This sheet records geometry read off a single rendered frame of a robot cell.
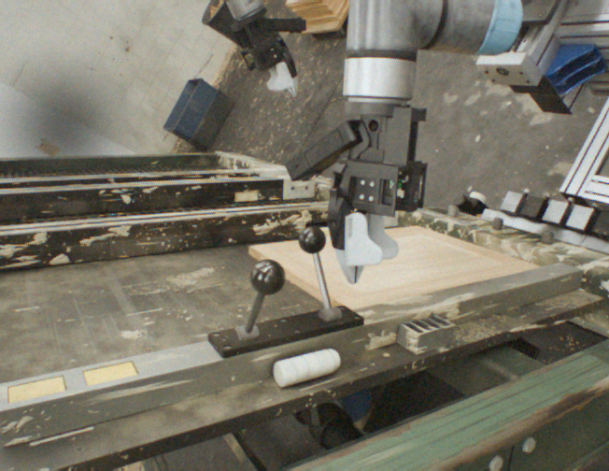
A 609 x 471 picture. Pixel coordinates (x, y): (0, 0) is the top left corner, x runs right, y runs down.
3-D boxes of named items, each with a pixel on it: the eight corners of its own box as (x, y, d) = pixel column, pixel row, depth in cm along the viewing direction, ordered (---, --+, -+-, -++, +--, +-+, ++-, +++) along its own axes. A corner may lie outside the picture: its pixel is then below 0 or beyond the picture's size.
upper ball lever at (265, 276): (264, 349, 58) (296, 276, 50) (234, 356, 56) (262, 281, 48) (252, 324, 61) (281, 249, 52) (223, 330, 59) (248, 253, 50)
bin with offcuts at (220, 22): (288, 19, 496) (238, -24, 459) (263, 61, 496) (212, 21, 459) (266, 22, 538) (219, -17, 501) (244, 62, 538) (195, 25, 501)
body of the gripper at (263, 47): (250, 74, 114) (225, 25, 108) (278, 56, 116) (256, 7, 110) (264, 74, 108) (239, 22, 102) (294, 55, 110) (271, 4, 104)
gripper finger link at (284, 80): (280, 106, 116) (262, 70, 111) (299, 92, 118) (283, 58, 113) (286, 107, 114) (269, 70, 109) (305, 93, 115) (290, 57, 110)
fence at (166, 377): (579, 289, 92) (584, 269, 91) (3, 448, 44) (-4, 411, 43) (556, 280, 96) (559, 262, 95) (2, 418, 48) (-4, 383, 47)
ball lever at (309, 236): (351, 320, 63) (328, 221, 65) (327, 325, 61) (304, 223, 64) (335, 323, 66) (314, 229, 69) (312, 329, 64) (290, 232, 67)
